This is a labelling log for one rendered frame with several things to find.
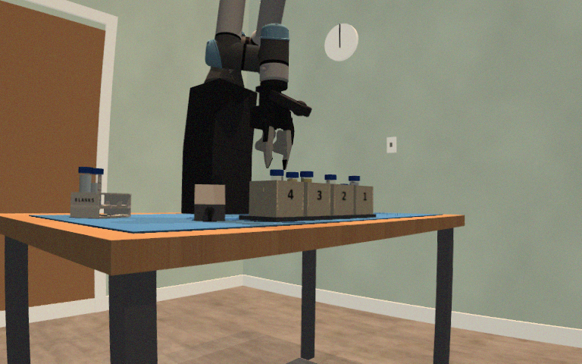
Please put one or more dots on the beige bucket adapter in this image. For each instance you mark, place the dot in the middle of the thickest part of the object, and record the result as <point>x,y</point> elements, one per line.
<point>341,199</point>
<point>276,198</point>
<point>363,200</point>
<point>316,199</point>

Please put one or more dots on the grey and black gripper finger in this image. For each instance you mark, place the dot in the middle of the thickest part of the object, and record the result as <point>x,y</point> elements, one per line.
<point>284,143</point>
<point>267,139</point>

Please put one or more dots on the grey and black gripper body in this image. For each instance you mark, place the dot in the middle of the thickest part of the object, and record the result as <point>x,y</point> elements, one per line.
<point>280,116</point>

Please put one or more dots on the beige tube rack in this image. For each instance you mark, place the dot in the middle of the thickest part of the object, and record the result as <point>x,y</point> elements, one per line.
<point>86,205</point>

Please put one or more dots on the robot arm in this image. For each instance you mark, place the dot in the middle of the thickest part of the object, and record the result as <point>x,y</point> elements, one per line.
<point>228,54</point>

